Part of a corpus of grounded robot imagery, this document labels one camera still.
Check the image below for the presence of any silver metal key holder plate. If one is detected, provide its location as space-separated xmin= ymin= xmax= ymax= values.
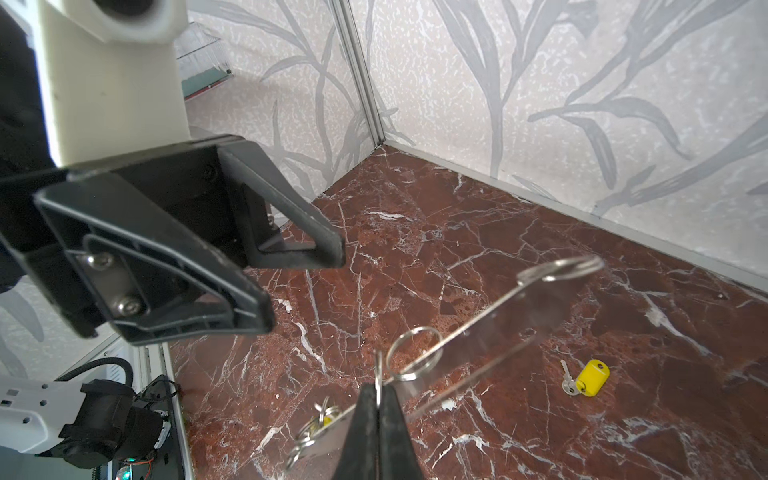
xmin=285 ymin=255 xmax=605 ymax=470

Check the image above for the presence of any left circuit board with wires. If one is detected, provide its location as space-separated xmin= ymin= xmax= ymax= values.
xmin=113 ymin=458 xmax=154 ymax=480

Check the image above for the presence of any silver split ring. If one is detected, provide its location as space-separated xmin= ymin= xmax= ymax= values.
xmin=385 ymin=325 xmax=445 ymax=383
xmin=517 ymin=254 xmax=606 ymax=285
xmin=293 ymin=413 xmax=343 ymax=451

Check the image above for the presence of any clear plastic wall tray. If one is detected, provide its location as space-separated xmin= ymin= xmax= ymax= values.
xmin=174 ymin=22 xmax=233 ymax=101

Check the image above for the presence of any aluminium cage frame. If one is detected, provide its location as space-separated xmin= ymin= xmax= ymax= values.
xmin=340 ymin=1 xmax=767 ymax=289

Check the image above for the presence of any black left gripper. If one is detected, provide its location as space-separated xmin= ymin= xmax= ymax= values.
xmin=1 ymin=138 xmax=346 ymax=345

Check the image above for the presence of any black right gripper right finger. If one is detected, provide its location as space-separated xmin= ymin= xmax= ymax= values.
xmin=378 ymin=385 xmax=425 ymax=480

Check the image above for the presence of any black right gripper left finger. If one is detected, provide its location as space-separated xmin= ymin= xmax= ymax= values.
xmin=332 ymin=384 xmax=379 ymax=480

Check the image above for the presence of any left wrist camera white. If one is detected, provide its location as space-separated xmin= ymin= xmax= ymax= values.
xmin=25 ymin=1 xmax=190 ymax=167

